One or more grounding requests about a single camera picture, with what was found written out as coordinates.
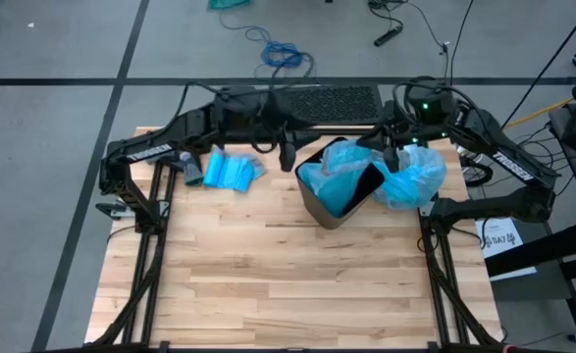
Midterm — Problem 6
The folded blue trash bag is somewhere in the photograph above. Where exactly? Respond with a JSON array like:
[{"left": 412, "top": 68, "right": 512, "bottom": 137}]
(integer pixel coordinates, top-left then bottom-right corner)
[{"left": 226, "top": 152, "right": 269, "bottom": 194}]

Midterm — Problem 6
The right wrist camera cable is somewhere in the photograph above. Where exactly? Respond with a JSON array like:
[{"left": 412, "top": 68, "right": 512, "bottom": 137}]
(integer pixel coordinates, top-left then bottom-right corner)
[{"left": 391, "top": 80, "right": 488, "bottom": 143}]

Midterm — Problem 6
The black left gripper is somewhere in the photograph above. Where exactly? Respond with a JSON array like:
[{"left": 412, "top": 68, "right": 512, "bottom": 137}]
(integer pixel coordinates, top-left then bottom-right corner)
[{"left": 262, "top": 97, "right": 324, "bottom": 174}]

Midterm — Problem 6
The grey-green bag roll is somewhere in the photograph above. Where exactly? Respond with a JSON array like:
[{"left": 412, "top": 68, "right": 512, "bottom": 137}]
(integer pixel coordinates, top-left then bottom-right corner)
[{"left": 179, "top": 150, "right": 206, "bottom": 187}]

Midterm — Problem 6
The black floor mat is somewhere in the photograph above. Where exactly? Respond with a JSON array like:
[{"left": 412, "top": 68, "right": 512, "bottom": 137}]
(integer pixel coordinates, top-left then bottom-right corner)
[{"left": 267, "top": 83, "right": 388, "bottom": 126}]

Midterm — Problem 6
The long black diagonal cable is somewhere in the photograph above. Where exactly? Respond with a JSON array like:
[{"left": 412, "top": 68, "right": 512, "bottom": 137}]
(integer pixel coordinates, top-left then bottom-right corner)
[{"left": 500, "top": 0, "right": 576, "bottom": 128}]

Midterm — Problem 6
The black table frame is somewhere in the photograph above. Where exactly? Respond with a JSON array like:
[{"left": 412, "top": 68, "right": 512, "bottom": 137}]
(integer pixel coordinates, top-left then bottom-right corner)
[{"left": 90, "top": 126, "right": 504, "bottom": 353}]

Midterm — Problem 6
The black power strip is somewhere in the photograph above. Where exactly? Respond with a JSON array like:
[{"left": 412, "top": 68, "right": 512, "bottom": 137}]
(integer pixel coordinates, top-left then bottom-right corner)
[{"left": 372, "top": 24, "right": 404, "bottom": 48}]

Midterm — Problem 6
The blue floor cable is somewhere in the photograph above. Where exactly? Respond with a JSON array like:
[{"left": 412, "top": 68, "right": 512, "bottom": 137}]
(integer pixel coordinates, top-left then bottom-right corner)
[{"left": 217, "top": 9, "right": 319, "bottom": 85}]

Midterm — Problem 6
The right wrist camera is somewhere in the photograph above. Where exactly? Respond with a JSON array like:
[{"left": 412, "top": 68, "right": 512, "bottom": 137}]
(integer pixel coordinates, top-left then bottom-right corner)
[{"left": 407, "top": 82, "right": 454, "bottom": 123}]

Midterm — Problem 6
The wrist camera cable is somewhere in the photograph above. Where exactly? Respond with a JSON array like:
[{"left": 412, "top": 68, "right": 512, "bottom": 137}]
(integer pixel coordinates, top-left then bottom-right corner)
[
  {"left": 169, "top": 51, "right": 317, "bottom": 148},
  {"left": 391, "top": 80, "right": 488, "bottom": 143}
]

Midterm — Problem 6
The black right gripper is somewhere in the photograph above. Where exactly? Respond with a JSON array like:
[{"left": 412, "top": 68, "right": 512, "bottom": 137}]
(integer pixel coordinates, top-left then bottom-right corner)
[{"left": 355, "top": 100, "right": 417, "bottom": 174}]

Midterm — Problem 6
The white paper sign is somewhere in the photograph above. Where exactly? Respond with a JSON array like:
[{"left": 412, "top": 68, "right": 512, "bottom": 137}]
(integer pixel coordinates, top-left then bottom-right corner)
[{"left": 477, "top": 217, "right": 524, "bottom": 260}]

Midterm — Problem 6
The black trash bin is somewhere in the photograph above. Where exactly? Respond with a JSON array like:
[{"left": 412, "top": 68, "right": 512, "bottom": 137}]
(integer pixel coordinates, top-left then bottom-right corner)
[{"left": 294, "top": 136, "right": 387, "bottom": 230}]

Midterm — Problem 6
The blue spare trash bag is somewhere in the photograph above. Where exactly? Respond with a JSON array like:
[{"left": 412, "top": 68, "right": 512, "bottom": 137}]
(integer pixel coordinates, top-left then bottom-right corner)
[{"left": 297, "top": 138, "right": 375, "bottom": 220}]

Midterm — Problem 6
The teal floor object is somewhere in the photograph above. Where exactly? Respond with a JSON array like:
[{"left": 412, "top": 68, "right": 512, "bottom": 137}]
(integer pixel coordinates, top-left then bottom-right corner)
[{"left": 206, "top": 0, "right": 252, "bottom": 12}]

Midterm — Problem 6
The blue bag roll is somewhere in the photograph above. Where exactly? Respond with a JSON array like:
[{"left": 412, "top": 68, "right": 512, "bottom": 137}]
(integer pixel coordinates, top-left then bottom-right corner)
[{"left": 202, "top": 148, "right": 231, "bottom": 190}]

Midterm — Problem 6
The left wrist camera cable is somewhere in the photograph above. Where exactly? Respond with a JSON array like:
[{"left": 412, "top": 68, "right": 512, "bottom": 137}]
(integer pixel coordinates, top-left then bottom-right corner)
[{"left": 169, "top": 51, "right": 317, "bottom": 148}]

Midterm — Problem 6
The yellow cable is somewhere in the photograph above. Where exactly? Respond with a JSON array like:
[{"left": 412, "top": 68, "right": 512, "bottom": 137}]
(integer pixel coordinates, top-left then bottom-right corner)
[{"left": 500, "top": 82, "right": 576, "bottom": 131}]

